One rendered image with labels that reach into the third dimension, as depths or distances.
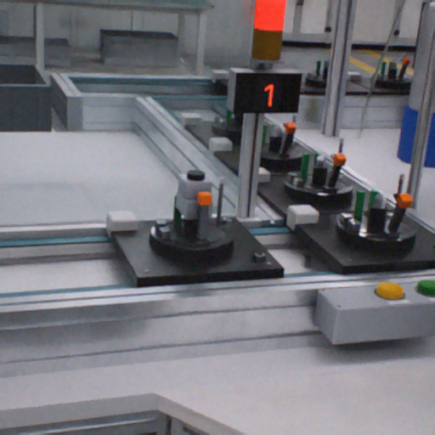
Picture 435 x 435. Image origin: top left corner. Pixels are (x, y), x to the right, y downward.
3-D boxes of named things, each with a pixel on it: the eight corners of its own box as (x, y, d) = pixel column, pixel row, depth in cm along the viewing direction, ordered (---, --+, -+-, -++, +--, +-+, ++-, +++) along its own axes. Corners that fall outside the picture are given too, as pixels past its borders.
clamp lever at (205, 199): (209, 240, 136) (212, 194, 134) (197, 240, 136) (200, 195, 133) (202, 232, 139) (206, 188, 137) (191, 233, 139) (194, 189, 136)
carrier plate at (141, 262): (284, 279, 136) (285, 267, 136) (136, 290, 129) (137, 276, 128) (234, 226, 158) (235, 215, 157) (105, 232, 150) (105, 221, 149)
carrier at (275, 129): (342, 181, 190) (350, 127, 186) (240, 184, 183) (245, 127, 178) (299, 152, 212) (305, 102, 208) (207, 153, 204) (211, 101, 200)
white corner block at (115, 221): (137, 240, 147) (138, 218, 146) (110, 242, 146) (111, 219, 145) (131, 231, 152) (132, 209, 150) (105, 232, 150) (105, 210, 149)
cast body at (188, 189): (211, 219, 138) (215, 177, 136) (185, 220, 137) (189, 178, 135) (197, 202, 146) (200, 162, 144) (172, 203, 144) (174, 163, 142)
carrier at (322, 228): (470, 269, 147) (483, 199, 143) (341, 277, 139) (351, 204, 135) (398, 220, 168) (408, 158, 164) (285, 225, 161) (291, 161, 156)
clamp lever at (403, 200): (398, 234, 147) (414, 200, 142) (388, 234, 146) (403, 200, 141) (390, 220, 149) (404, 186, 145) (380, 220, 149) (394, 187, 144)
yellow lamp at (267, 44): (285, 60, 147) (287, 31, 145) (257, 60, 145) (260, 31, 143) (273, 55, 151) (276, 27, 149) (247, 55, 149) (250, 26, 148)
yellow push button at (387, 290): (407, 303, 131) (409, 291, 130) (383, 305, 130) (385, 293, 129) (393, 292, 135) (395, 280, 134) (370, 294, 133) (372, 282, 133)
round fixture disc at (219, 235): (245, 257, 139) (245, 245, 138) (161, 262, 134) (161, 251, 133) (217, 227, 151) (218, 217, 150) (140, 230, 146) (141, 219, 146)
